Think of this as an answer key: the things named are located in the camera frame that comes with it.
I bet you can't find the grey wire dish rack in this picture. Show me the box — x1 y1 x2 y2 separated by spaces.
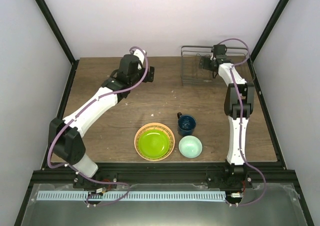
180 45 256 85

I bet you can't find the dark blue mug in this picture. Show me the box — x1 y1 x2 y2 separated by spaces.
177 112 197 137

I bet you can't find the pale green dotted bowl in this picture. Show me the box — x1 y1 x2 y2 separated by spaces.
178 135 203 159

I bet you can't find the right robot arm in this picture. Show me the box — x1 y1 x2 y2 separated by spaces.
199 55 255 188

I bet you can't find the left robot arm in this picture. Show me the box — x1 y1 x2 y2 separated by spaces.
47 47 155 188

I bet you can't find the orange patterned plate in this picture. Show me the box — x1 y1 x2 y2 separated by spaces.
134 122 176 162

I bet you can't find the lime green plate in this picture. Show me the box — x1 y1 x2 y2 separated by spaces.
138 129 170 159

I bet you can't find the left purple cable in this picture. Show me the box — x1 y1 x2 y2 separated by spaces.
46 45 150 209

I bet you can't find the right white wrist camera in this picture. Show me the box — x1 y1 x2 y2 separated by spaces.
212 44 228 56

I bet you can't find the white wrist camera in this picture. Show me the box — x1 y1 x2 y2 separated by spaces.
129 46 149 70
212 44 228 56

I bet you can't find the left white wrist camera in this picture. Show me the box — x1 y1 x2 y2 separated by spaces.
129 46 149 70

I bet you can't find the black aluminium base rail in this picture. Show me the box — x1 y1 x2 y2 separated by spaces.
32 161 296 189

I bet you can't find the light blue slotted cable duct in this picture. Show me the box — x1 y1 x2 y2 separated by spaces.
36 191 226 202

